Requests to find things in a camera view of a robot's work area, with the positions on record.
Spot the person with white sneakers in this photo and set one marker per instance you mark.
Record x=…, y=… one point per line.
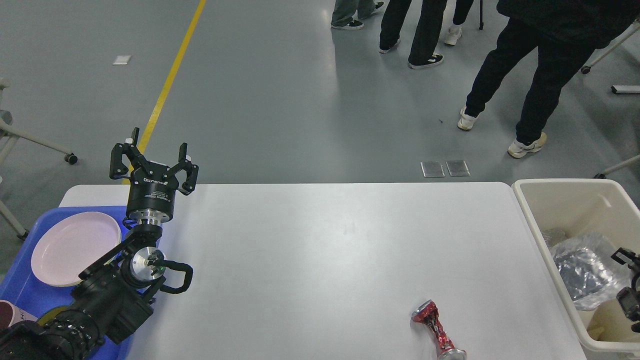
x=461, y=12

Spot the person in black pants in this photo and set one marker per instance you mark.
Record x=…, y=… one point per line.
x=565, y=34

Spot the beige plastic bin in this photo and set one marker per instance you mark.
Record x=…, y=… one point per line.
x=578, y=206

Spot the person in grey jeans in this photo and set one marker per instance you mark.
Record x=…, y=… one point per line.
x=348, y=14

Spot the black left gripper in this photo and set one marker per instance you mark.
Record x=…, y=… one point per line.
x=150, y=195

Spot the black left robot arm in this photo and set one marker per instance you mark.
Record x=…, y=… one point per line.
x=116, y=292

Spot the dark blue mug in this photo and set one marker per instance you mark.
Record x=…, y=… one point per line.
x=51, y=314

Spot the right metal floor plate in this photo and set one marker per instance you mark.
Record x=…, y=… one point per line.
x=458, y=168

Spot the left metal floor plate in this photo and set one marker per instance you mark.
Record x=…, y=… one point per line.
x=432, y=169

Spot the white chair leg right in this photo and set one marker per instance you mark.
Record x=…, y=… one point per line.
x=633, y=29

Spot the white paper cup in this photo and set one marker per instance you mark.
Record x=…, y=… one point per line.
x=609, y=324

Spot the white paper on floor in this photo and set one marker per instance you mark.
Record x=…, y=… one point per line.
x=122, y=60

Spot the crushed red can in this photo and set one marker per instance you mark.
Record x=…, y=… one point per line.
x=428, y=315

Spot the white bar on floor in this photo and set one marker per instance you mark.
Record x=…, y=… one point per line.
x=618, y=89

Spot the pink mug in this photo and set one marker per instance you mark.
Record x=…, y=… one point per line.
x=11, y=314

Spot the metal floor plate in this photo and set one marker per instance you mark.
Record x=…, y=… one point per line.
x=458, y=168
x=432, y=169

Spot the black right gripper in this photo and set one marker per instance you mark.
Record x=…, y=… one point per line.
x=628, y=298

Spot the blue plastic tray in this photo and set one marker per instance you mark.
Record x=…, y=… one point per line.
x=21, y=287

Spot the foil tray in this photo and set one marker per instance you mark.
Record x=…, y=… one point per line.
x=589, y=273
x=553, y=236

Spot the pink plate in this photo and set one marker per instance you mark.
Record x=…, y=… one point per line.
x=71, y=245

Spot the white chair base left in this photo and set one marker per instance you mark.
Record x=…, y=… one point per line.
x=13, y=134

